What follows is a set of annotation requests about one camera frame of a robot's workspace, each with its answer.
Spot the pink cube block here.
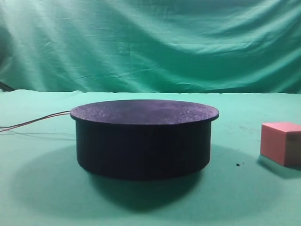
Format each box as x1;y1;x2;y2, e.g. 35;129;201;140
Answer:
260;122;301;167

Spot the black round turntable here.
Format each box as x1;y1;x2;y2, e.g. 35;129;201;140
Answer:
70;99;219;181

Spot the green backdrop cloth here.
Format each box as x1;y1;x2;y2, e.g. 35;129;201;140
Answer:
0;0;301;93

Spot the green table cloth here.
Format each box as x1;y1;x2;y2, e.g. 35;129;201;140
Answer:
0;90;301;226

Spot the red turntable cable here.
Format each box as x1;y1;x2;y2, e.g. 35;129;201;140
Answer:
0;111;71;133

